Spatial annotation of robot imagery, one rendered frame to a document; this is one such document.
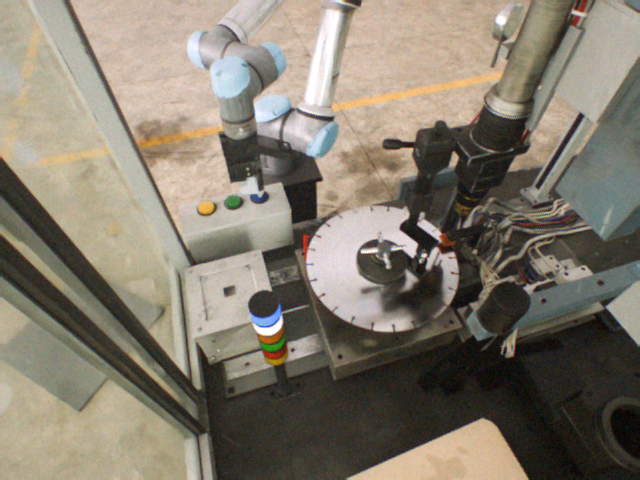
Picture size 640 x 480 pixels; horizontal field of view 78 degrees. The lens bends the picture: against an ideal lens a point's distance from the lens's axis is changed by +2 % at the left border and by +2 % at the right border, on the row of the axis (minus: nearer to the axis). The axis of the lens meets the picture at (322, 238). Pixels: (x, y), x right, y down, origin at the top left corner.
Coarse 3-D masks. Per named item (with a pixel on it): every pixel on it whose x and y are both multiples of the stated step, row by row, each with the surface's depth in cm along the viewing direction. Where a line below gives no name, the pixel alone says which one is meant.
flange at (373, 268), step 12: (372, 240) 88; (384, 240) 88; (360, 252) 86; (372, 252) 84; (396, 252) 86; (360, 264) 84; (372, 264) 84; (384, 264) 83; (396, 264) 84; (372, 276) 82; (384, 276) 82; (396, 276) 82
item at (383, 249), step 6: (378, 234) 84; (378, 240) 84; (378, 246) 82; (384, 246) 82; (390, 246) 82; (396, 246) 82; (402, 246) 82; (366, 252) 82; (378, 252) 82; (384, 252) 81; (384, 258) 80; (390, 264) 80
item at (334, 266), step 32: (352, 224) 92; (384, 224) 92; (320, 256) 87; (352, 256) 87; (416, 256) 87; (448, 256) 87; (320, 288) 82; (352, 288) 82; (384, 288) 82; (416, 288) 82; (352, 320) 77; (384, 320) 77; (416, 320) 77
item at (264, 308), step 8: (256, 296) 57; (264, 296) 57; (272, 296) 57; (248, 304) 56; (256, 304) 56; (264, 304) 56; (272, 304) 56; (256, 312) 55; (264, 312) 55; (272, 312) 55; (280, 312) 58; (256, 320) 56; (264, 320) 56; (272, 320) 56
